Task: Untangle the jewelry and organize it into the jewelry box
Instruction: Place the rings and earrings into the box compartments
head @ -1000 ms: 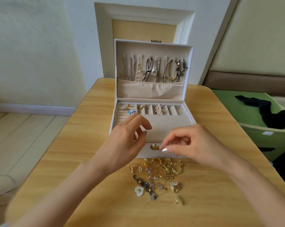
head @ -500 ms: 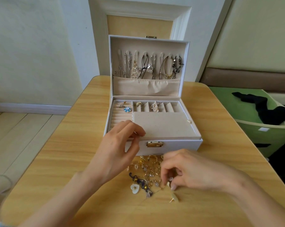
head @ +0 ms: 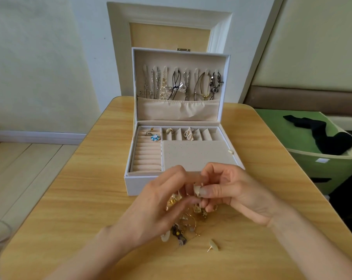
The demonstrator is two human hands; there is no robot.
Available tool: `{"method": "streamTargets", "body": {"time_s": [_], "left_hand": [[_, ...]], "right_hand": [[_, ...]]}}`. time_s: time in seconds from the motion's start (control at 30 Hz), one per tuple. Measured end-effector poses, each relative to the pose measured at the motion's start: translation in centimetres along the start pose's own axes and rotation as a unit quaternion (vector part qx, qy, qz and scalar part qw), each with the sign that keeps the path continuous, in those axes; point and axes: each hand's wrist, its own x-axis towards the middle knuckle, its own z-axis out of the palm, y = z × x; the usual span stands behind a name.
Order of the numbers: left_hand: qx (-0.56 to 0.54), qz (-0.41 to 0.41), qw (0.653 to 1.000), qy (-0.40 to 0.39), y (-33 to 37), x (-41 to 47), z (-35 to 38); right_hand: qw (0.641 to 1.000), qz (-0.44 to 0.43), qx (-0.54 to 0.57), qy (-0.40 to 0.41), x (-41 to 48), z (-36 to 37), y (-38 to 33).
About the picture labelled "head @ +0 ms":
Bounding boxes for person's left hand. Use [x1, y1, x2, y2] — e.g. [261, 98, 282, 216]
[105, 165, 204, 252]

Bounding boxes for person's right hand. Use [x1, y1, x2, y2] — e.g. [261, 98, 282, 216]
[194, 162, 289, 227]

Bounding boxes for small earrings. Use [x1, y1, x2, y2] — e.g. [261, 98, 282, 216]
[159, 192, 222, 254]

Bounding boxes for white jewelry box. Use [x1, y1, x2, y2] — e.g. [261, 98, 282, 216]
[124, 47, 246, 196]

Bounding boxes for brown cord bead necklace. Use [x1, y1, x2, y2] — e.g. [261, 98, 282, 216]
[194, 70, 212, 102]

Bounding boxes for square pendant cord necklace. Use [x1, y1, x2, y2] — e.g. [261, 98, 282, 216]
[209, 70, 225, 101]

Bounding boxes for silver link chain necklace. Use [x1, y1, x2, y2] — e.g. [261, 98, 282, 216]
[183, 68, 191, 102]

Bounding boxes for bow pendant cord necklace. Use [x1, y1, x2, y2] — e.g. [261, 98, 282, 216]
[167, 67, 187, 101]

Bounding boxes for silver cross pendant necklace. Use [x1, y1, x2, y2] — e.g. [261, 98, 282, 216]
[140, 64, 151, 98]

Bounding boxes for slim silver rope chain necklace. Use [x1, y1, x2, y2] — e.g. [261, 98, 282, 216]
[151, 65, 159, 99]

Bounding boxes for person's right forearm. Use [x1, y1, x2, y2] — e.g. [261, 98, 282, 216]
[268, 208, 352, 280]

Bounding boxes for black cloth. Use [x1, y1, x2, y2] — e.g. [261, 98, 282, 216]
[282, 115, 352, 157]

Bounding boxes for beige padded wall panel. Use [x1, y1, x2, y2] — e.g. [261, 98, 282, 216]
[241, 0, 352, 118]

